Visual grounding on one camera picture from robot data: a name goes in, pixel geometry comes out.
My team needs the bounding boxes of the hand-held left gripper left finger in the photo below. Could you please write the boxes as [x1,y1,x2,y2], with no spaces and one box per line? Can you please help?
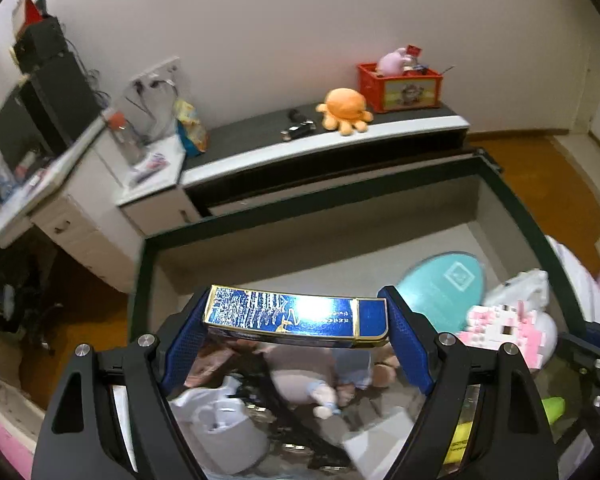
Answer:
[30,287,216,480]

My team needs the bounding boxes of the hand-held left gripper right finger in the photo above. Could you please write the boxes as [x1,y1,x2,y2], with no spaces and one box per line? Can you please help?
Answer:
[377,285,563,480]

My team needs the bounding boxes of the yellow highlighter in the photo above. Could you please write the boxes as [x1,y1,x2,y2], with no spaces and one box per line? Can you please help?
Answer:
[442,385,566,467]

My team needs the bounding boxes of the teal round case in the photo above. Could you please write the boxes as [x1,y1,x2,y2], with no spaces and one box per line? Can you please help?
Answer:
[397,251,487,333]

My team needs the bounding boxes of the blue tin with gold edge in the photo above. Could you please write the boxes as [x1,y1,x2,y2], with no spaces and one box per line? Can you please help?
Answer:
[202,284,392,350]

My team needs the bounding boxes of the small doll with pink hair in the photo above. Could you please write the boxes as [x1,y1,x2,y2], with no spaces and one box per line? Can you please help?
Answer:
[187,342,403,418]

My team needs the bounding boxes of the pink storage box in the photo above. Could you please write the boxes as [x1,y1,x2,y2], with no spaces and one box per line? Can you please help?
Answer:
[127,149,588,480]

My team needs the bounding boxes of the round table with striped cloth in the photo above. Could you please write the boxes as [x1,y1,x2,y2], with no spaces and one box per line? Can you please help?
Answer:
[545,235,600,326]

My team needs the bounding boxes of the white side cabinet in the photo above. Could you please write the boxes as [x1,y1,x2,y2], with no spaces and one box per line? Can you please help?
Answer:
[117,135,206,238]

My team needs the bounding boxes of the white desk with drawers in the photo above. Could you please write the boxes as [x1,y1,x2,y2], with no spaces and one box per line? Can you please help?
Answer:
[0,110,146,293]

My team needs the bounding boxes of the small pink packet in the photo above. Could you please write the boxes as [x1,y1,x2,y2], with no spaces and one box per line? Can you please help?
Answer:
[132,152,171,183]

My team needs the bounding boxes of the low black white cabinet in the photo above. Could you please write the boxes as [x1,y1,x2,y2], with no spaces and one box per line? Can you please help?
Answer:
[180,102,473,221]

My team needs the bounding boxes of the yellow snack bag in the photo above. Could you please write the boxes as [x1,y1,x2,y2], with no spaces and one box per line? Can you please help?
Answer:
[174,100,210,157]

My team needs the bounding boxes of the clear bottle with orange cap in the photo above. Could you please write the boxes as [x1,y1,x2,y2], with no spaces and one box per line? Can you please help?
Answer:
[105,110,146,166]

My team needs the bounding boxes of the small black gadget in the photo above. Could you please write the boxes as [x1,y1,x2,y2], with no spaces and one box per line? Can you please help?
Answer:
[280,109,315,141]

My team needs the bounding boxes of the orange octopus plush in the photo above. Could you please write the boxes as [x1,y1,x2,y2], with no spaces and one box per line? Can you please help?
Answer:
[316,88,376,137]

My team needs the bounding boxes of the red plastic crate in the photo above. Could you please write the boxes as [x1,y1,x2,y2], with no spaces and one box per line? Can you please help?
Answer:
[357,62,443,113]

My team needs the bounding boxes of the black computer monitor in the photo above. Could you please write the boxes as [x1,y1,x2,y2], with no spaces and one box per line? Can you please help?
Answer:
[0,92,46,173]

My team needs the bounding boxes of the black computer tower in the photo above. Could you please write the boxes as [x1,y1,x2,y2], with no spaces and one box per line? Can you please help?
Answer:
[19,52,103,158]

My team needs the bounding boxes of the pink plush toy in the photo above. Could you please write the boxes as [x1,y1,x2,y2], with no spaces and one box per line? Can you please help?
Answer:
[376,47,413,73]

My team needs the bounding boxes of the black box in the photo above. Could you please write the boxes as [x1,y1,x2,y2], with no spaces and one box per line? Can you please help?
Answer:
[12,17,68,73]

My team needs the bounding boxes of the red and white boxes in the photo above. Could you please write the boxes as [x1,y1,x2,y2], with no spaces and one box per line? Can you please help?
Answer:
[11,0,56,28]

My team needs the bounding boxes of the white wall socket strip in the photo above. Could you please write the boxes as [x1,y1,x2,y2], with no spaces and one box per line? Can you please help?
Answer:
[129,57,182,92]

